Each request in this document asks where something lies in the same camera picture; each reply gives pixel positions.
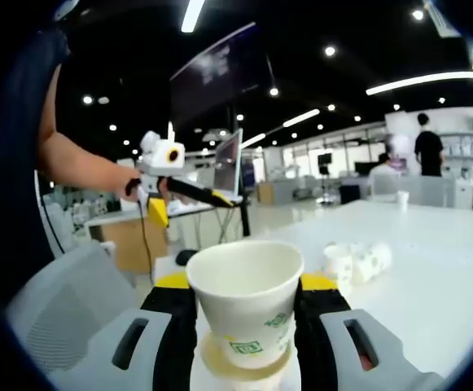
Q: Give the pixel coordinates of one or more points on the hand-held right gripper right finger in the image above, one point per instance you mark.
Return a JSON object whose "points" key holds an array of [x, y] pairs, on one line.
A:
{"points": [[317, 338]]}

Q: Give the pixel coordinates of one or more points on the pile of paper cups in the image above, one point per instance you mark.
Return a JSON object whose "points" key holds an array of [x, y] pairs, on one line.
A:
{"points": [[366, 260]]}

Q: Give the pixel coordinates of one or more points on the black computer mouse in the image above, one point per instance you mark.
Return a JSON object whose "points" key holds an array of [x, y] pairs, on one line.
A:
{"points": [[186, 257]]}

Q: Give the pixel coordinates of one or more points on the white table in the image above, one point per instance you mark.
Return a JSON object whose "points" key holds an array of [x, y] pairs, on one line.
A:
{"points": [[423, 285]]}

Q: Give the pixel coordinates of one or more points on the white display shelving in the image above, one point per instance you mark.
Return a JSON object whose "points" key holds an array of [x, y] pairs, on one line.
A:
{"points": [[464, 142]]}

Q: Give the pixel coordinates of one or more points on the curved ceiling light strip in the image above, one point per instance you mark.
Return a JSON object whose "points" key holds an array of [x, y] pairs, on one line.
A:
{"points": [[423, 81]]}

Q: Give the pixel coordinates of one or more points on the tall white paper cup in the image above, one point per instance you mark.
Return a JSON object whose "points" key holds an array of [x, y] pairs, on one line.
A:
{"points": [[402, 199]]}

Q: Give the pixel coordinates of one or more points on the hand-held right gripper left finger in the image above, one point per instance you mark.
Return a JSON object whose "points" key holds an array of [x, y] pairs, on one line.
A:
{"points": [[171, 334]]}

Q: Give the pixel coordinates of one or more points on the grey mesh office chair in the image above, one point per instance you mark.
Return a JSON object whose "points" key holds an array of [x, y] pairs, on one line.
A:
{"points": [[65, 293]]}

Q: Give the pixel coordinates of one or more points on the ceiling air conditioner unit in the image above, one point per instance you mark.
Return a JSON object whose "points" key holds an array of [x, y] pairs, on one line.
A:
{"points": [[443, 20]]}

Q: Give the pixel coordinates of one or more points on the black screen on stand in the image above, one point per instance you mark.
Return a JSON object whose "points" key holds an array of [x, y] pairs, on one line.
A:
{"points": [[325, 159]]}

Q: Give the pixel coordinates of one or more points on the person's dark shirt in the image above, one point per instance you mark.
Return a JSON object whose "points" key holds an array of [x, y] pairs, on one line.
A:
{"points": [[28, 142]]}

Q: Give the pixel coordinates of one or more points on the monitor on black stand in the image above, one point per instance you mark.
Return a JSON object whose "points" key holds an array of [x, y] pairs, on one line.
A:
{"points": [[228, 163]]}

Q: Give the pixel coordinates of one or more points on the green-patterned paper cup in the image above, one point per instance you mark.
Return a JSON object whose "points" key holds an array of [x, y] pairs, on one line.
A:
{"points": [[244, 269]]}

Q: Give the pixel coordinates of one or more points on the person's left hand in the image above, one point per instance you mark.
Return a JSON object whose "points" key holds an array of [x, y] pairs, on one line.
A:
{"points": [[132, 189]]}

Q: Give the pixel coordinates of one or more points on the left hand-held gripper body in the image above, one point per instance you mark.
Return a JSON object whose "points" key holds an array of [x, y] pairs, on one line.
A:
{"points": [[158, 159]]}

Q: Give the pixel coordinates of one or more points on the wooden cabinet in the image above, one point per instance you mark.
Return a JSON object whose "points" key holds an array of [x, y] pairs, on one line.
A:
{"points": [[126, 244]]}

